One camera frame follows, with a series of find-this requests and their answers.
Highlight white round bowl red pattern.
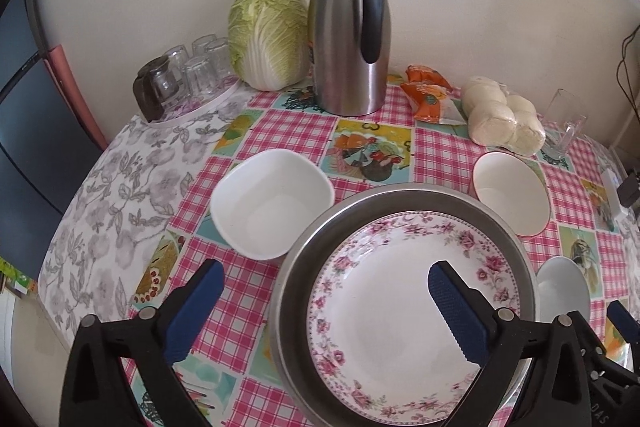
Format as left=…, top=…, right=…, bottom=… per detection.
left=469, top=152, right=551, bottom=237

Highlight floral porcelain plate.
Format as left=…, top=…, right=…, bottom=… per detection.
left=306, top=210, right=523, bottom=426

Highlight white square bowl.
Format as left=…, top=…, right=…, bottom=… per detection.
left=209, top=148, right=335, bottom=261

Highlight small white shallow bowl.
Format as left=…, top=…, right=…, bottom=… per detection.
left=536, top=256, right=590, bottom=323

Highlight white power strip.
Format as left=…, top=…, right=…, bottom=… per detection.
left=601, top=168, right=628, bottom=221

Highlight black power adapter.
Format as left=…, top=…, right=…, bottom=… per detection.
left=616, top=170, right=640, bottom=208

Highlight checkered picture tablecloth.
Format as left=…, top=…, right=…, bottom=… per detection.
left=37, top=74, right=637, bottom=427

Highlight clear glass mug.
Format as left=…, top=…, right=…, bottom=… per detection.
left=541, top=89, right=588, bottom=161

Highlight bag of steamed buns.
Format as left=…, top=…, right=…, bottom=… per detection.
left=461, top=76, right=546, bottom=157

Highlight large steel basin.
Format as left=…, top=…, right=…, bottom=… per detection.
left=268, top=183, right=539, bottom=426

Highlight white floral tray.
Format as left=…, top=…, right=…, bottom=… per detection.
left=146, top=76, right=241, bottom=129

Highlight orange snack packet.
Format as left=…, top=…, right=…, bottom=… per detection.
left=400, top=64, right=464, bottom=126

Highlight drinking glass front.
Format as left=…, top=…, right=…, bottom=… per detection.
left=183, top=55, right=217, bottom=95

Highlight drinking glass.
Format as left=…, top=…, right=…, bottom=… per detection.
left=164, top=44, right=190, bottom=78
left=183, top=55, right=217, bottom=95
left=204, top=38, right=234, bottom=78
left=192, top=34, right=217, bottom=56

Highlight pink chair back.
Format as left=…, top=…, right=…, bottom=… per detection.
left=44, top=44, right=108, bottom=150

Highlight drinking glass back left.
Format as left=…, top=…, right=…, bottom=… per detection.
left=164, top=44, right=190, bottom=78

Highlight drinking glass right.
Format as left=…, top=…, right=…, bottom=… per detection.
left=204, top=38, right=234, bottom=78

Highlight drinking glass back middle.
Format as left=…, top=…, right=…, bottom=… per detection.
left=192, top=34, right=217, bottom=56

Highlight napa cabbage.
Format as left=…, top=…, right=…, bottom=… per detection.
left=228, top=0, right=309, bottom=92

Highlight steel thermos jug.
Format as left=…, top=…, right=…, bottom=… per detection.
left=308, top=0, right=390, bottom=117

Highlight black cable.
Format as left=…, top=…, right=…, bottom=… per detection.
left=615, top=24, right=640, bottom=118

